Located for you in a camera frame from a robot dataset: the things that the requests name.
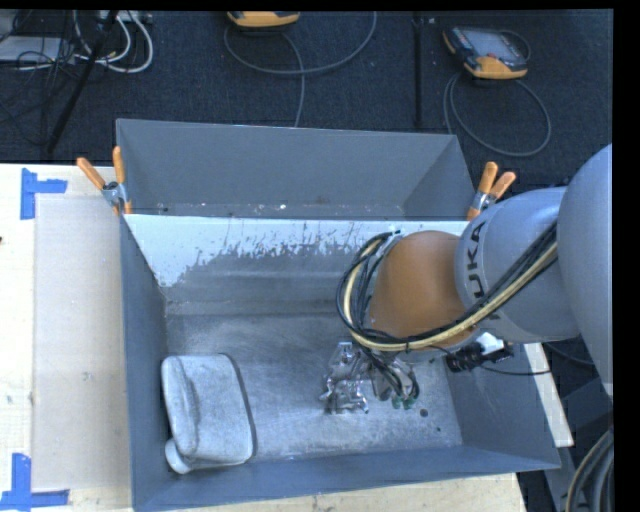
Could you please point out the white plastic jug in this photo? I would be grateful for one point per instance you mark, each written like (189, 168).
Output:
(210, 400)

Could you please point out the grey metal bin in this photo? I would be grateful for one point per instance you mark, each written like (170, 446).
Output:
(300, 350)

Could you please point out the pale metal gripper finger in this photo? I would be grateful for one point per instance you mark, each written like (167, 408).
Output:
(347, 396)
(346, 361)

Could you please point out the black cylinder on white bracket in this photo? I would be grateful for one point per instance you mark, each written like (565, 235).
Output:
(472, 357)

